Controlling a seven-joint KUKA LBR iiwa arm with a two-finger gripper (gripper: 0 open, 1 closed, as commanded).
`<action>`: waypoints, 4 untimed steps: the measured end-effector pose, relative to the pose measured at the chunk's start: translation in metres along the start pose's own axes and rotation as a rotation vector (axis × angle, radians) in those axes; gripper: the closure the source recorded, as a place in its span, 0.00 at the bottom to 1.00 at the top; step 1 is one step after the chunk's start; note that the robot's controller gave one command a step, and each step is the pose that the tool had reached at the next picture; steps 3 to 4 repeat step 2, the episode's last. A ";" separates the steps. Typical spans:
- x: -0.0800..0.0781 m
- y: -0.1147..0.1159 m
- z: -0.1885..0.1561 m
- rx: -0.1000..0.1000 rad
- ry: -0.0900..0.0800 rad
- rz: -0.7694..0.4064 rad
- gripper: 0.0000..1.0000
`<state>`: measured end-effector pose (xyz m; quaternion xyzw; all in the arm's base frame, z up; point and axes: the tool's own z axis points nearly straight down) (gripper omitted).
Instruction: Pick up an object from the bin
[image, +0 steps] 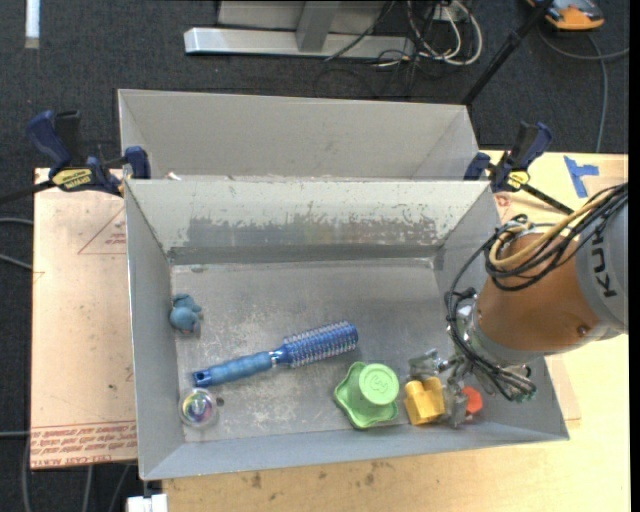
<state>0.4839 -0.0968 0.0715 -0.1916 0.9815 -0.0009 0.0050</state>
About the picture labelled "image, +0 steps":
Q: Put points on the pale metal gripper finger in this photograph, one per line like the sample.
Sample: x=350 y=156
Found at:
x=456 y=406
x=424 y=362

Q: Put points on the orange toy piece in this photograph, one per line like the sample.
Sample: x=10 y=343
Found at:
x=473 y=400

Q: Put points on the yellow toy block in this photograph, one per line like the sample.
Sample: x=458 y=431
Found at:
x=422 y=402

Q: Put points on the green flower-shaped toy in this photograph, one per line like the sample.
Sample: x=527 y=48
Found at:
x=370 y=395

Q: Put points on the blue hairbrush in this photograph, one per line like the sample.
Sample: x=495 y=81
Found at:
x=300 y=347

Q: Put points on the grey metal bin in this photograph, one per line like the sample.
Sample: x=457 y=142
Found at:
x=300 y=300

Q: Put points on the clear ball with coloured inside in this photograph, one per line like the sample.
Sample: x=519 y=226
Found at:
x=198 y=407

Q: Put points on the blue toy animal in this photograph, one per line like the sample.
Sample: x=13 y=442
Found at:
x=183 y=314

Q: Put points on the brown cardboard board, red print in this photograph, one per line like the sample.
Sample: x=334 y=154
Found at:
x=80 y=310

